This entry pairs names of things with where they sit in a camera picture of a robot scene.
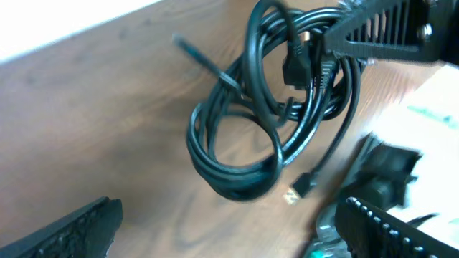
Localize black cable bundle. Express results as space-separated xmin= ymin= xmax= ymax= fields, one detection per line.
xmin=171 ymin=0 xmax=363 ymax=207

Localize finger of the frayed right gripper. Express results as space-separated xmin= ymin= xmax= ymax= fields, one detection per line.
xmin=323 ymin=0 xmax=448 ymax=62

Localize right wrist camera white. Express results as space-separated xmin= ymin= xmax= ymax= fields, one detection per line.
xmin=374 ymin=65 xmax=458 ymax=247

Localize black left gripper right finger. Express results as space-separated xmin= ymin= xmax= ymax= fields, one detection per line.
xmin=335 ymin=196 xmax=458 ymax=258

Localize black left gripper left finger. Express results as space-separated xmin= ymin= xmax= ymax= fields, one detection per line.
xmin=1 ymin=196 xmax=123 ymax=258

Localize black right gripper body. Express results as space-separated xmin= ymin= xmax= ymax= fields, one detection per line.
xmin=428 ymin=0 xmax=458 ymax=65

